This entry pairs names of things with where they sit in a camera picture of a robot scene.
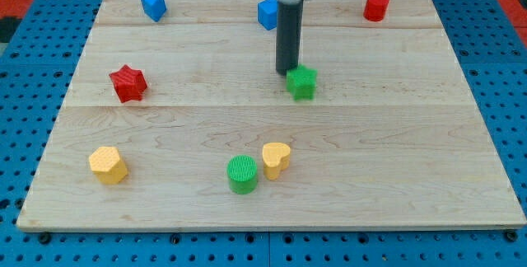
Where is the red cylinder block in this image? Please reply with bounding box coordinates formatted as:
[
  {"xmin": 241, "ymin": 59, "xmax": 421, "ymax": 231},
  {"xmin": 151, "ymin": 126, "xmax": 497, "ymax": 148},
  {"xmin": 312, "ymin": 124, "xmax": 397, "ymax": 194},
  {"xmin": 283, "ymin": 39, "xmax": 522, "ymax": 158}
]
[{"xmin": 363, "ymin": 0, "xmax": 389, "ymax": 22}]

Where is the green cylinder block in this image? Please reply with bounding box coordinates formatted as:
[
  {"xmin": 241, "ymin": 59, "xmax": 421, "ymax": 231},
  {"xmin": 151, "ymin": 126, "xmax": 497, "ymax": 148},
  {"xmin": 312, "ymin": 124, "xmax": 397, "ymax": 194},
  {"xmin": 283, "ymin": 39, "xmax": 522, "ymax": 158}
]
[{"xmin": 226, "ymin": 155, "xmax": 258, "ymax": 194}]

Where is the red star block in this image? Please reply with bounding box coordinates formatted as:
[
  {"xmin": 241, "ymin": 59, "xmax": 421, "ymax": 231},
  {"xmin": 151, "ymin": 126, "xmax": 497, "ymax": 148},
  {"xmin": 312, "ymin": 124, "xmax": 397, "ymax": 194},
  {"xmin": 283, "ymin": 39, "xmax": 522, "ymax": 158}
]
[{"xmin": 109, "ymin": 64, "xmax": 147, "ymax": 103}]

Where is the blue triangular block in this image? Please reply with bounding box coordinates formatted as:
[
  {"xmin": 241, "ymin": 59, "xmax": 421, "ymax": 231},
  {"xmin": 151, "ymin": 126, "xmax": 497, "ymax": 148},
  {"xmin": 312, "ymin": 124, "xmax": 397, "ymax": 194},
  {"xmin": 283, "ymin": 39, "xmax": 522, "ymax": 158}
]
[{"xmin": 141, "ymin": 0, "xmax": 167, "ymax": 22}]

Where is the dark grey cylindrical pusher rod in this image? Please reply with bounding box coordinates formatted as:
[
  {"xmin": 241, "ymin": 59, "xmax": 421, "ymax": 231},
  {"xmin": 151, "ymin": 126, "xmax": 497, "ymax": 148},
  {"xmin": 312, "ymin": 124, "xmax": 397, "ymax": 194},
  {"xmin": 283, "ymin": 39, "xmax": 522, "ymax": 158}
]
[{"xmin": 275, "ymin": 0, "xmax": 303, "ymax": 75}]

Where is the blue cube block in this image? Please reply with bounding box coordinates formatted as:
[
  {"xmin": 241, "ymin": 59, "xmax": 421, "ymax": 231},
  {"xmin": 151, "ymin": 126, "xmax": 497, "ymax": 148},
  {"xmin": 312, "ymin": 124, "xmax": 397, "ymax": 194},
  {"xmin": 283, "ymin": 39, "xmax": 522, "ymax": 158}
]
[{"xmin": 257, "ymin": 0, "xmax": 277, "ymax": 30}]

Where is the green star block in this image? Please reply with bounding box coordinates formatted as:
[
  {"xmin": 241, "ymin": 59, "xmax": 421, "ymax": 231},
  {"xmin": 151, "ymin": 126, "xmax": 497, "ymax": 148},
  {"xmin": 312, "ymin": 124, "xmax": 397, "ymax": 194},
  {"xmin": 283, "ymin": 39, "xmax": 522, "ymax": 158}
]
[{"xmin": 286, "ymin": 64, "xmax": 318, "ymax": 101}]

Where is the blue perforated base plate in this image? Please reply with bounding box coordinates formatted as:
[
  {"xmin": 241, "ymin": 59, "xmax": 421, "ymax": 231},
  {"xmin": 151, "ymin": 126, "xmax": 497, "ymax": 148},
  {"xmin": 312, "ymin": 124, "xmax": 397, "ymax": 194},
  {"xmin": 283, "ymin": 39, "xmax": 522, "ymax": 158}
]
[{"xmin": 1, "ymin": 0, "xmax": 526, "ymax": 266}]

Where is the yellow hexagon block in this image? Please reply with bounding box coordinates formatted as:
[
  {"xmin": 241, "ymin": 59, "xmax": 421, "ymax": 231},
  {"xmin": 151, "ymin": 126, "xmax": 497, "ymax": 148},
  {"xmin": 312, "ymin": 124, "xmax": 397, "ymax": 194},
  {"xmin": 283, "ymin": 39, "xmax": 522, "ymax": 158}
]
[{"xmin": 88, "ymin": 146, "xmax": 128, "ymax": 185}]

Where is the yellow heart block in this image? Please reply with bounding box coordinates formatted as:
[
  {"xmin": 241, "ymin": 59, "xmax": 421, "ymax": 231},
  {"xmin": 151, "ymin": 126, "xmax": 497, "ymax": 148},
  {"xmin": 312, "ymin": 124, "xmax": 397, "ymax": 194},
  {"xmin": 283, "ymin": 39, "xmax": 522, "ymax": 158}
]
[{"xmin": 262, "ymin": 143, "xmax": 291, "ymax": 180}]

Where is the wooden board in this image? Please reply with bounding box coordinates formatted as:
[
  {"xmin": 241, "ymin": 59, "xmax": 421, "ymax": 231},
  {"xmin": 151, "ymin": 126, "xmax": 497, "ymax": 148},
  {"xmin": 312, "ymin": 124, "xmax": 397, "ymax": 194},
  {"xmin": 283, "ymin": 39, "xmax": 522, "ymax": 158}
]
[{"xmin": 17, "ymin": 0, "xmax": 526, "ymax": 232}]

